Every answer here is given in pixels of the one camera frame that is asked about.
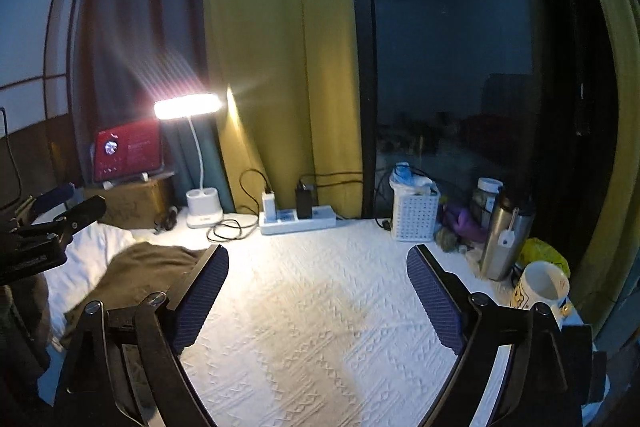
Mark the yellow plastic bag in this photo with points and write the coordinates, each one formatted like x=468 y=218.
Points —
x=545 y=254

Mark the purple cloth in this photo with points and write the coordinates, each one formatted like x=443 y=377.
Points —
x=465 y=222

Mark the yellow curtain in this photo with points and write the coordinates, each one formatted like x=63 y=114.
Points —
x=615 y=107
x=280 y=32

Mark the white printed mug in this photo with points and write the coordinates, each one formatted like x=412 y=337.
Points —
x=537 y=292

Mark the glass jar with white lid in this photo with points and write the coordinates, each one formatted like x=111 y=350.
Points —
x=486 y=202

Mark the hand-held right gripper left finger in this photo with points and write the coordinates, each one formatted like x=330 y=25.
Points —
x=200 y=302

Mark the cardboard box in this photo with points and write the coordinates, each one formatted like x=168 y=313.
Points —
x=130 y=202

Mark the teal curtain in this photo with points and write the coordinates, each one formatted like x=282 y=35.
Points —
x=145 y=7

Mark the steel tumbler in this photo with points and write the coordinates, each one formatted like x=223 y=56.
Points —
x=502 y=252

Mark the black earphone bundle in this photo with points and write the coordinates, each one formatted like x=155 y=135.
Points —
x=167 y=219

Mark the grey-green crumpled cloth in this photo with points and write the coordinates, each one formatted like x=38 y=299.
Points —
x=450 y=239

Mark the white charger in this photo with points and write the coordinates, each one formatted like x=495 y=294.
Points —
x=269 y=202

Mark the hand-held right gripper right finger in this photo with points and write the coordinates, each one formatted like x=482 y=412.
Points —
x=435 y=302

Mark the black window frame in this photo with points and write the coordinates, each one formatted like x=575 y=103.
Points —
x=362 y=57

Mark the brown shirt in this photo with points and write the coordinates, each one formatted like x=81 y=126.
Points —
x=145 y=267

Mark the white plastic basket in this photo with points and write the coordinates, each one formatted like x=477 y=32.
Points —
x=415 y=214

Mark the black charger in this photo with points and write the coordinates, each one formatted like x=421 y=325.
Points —
x=305 y=199

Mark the white desk lamp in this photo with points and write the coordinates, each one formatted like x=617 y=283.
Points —
x=202 y=209

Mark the white power strip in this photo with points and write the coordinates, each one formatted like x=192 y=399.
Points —
x=300 y=222

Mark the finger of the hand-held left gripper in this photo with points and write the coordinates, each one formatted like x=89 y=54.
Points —
x=82 y=213
x=52 y=198

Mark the white plastic bag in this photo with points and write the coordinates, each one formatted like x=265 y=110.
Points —
x=410 y=179

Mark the tablet with red screen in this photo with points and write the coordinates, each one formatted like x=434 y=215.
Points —
x=130 y=152

